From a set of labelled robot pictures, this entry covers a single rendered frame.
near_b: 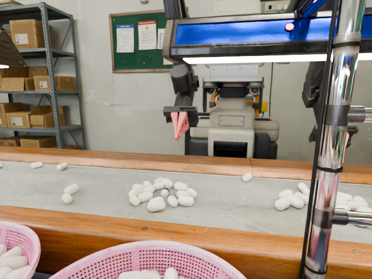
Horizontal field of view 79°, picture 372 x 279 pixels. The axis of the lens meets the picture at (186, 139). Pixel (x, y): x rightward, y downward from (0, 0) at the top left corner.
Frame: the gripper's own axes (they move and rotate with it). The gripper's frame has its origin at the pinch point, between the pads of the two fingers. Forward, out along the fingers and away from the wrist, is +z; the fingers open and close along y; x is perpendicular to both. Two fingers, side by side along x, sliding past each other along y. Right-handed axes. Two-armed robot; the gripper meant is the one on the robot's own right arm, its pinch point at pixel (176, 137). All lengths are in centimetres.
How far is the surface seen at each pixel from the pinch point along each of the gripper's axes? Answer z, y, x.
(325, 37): 3.1, 28.2, -29.4
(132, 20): -208, -94, 58
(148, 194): 19.1, -3.0, -3.1
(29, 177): 14.5, -41.7, 2.7
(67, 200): 23.0, -19.8, -5.9
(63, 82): -145, -169, 93
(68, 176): 12.4, -31.1, 4.6
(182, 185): 14.6, 3.8, 0.6
